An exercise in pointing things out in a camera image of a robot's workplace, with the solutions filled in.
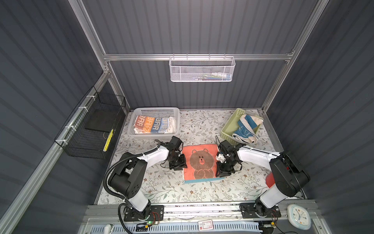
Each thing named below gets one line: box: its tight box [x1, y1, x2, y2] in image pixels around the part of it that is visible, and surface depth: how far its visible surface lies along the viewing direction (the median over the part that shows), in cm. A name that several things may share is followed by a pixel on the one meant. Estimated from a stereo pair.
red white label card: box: [197, 219, 214, 232], surface depth 71 cm
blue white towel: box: [232, 114, 264, 144], surface depth 103 cm
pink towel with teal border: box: [182, 143, 226, 184], surface depth 91 cm
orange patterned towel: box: [133, 115, 177, 135], surface depth 107 cm
